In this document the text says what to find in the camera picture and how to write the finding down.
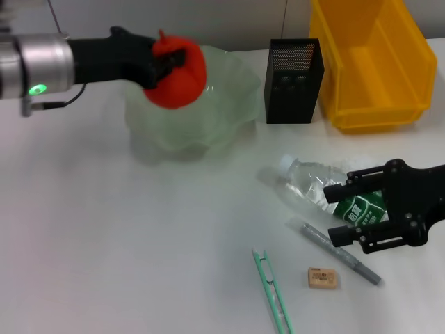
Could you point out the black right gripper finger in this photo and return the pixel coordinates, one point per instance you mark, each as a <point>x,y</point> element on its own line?
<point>342,236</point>
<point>337,193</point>

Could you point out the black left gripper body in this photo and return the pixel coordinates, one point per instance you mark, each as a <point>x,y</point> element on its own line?
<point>111,59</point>

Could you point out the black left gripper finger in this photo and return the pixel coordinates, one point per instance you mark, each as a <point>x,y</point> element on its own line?
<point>168,61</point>

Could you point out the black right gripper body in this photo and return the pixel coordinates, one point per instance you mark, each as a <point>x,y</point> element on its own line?
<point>417,202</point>

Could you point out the red-orange fruit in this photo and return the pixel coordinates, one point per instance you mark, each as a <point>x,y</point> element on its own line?
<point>187,87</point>

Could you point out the clear green-label water bottle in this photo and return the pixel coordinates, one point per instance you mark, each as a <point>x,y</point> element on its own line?
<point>306,177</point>

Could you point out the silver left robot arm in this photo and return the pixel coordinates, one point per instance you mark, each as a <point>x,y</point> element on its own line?
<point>38,62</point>

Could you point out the grey marker pen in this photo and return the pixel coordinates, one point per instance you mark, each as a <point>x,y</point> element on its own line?
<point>358,264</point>

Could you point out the small beige eraser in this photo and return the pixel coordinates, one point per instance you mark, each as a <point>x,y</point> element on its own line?
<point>322,277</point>

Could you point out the green glass fruit bowl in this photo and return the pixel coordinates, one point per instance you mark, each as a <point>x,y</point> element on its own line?
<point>222,115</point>

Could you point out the black mesh pen holder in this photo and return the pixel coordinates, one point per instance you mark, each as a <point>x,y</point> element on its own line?
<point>292,101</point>

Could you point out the yellow plastic bin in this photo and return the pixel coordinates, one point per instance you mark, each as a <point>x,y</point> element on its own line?
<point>379,83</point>

